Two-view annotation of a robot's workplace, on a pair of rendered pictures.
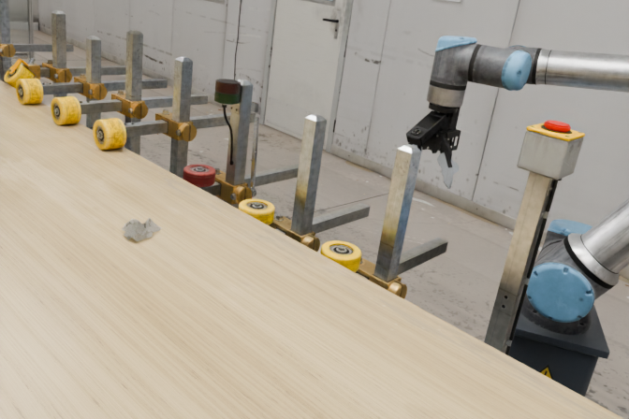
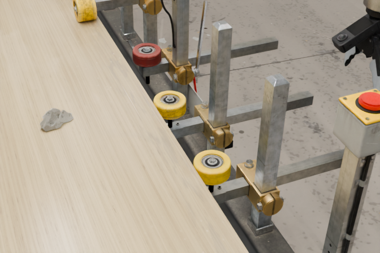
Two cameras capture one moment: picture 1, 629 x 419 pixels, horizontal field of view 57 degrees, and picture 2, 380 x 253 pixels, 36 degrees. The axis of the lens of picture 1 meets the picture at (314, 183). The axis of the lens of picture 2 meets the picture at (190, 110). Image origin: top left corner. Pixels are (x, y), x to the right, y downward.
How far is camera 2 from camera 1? 0.57 m
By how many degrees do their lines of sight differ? 28
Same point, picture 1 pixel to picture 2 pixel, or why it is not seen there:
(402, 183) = (269, 111)
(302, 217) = (214, 112)
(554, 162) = (355, 140)
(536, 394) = not seen: outside the picture
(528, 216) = (345, 180)
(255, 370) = not seen: outside the picture
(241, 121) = (178, 10)
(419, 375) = not seen: outside the picture
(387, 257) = (260, 172)
